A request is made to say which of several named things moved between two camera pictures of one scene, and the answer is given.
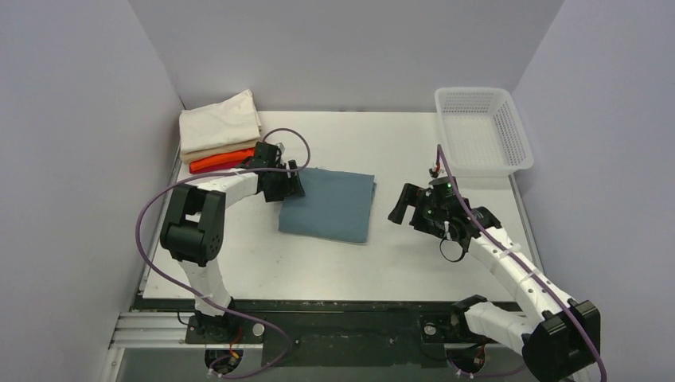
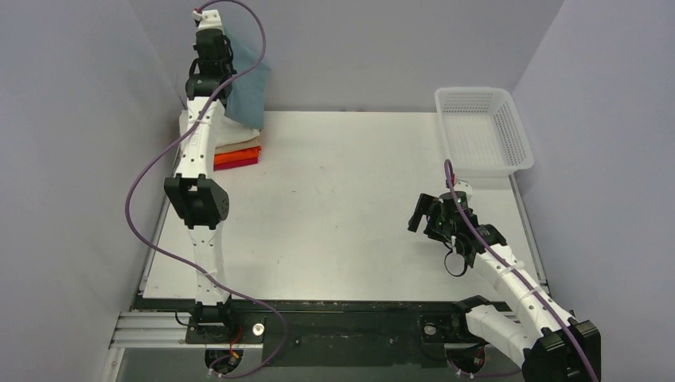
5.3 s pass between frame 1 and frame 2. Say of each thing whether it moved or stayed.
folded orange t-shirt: stayed
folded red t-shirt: stayed
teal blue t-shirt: moved
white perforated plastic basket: stayed
